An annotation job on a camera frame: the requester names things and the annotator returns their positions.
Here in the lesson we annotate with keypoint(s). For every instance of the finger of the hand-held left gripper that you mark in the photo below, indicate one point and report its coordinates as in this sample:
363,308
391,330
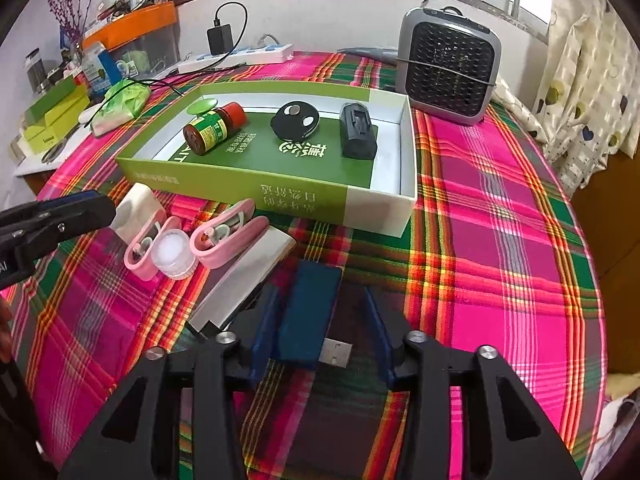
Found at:
75,197
85,217

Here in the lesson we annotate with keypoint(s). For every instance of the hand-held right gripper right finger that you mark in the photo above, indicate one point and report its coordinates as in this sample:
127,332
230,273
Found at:
377,335

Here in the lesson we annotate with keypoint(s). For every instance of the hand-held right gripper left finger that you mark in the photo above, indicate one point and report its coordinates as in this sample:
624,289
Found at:
265,330

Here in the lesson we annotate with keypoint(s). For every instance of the blue translucent USB dongle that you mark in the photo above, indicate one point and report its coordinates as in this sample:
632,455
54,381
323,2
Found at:
305,310

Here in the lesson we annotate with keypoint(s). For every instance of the silver black lighter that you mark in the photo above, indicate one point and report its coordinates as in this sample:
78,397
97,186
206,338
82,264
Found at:
235,280

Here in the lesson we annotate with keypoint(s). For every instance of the white charger adapter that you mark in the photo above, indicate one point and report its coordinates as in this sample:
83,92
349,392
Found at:
142,205

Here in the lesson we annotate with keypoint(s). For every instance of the pink plastic clip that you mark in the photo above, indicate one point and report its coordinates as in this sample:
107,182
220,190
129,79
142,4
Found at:
220,257
145,270

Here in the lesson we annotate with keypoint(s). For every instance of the white round plastic jar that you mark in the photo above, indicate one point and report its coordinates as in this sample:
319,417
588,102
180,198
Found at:
172,252

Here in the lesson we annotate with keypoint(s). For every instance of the green white cardboard box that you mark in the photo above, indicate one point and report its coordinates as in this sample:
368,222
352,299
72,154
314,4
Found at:
250,195

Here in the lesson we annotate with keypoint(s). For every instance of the brown bottle green label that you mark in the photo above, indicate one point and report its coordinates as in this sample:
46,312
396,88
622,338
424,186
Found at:
212,130

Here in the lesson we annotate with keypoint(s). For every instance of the green white mushroom knob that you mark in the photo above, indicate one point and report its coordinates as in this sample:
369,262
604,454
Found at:
202,106

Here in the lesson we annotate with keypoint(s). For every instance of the black rectangular plastic case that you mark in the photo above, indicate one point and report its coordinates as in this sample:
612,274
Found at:
357,135

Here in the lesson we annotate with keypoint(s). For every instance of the black round button disc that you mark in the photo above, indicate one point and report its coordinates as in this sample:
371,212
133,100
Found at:
295,127

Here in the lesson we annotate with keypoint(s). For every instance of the yellow-green box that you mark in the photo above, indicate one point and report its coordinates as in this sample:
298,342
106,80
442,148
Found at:
55,135

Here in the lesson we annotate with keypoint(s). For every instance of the white computer mouse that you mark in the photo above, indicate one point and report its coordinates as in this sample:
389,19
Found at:
91,115

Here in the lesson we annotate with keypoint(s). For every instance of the dark green box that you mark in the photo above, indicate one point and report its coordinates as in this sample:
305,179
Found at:
55,100

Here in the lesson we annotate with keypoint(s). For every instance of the green tissue pack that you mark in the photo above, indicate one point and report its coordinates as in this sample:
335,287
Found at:
122,100

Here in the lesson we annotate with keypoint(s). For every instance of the dark glass jar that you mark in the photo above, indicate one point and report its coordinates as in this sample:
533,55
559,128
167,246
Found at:
36,72

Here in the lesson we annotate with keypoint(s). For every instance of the blue carton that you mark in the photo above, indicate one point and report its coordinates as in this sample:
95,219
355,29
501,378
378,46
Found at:
97,67

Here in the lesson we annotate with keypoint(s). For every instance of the orange rimmed clear bin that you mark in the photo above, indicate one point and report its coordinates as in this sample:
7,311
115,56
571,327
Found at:
130,22

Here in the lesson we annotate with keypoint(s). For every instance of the purple flower branches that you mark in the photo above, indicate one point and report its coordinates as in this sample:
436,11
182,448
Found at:
67,10

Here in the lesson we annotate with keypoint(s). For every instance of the white power strip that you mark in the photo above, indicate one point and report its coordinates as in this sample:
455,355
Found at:
270,52

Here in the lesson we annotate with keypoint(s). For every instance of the wooden cabinet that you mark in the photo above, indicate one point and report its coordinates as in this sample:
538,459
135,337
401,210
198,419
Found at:
615,260

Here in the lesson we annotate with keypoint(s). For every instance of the white crumpled cloth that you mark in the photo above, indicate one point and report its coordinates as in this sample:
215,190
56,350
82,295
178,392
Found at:
622,430

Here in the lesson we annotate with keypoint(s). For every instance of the patterned cream cloth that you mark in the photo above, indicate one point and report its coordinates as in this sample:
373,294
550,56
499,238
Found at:
517,110

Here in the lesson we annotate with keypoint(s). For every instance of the grey fan heater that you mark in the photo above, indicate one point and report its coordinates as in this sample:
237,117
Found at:
450,65

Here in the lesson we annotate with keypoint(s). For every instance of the patterned cream curtain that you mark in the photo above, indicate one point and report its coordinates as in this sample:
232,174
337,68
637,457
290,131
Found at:
585,85

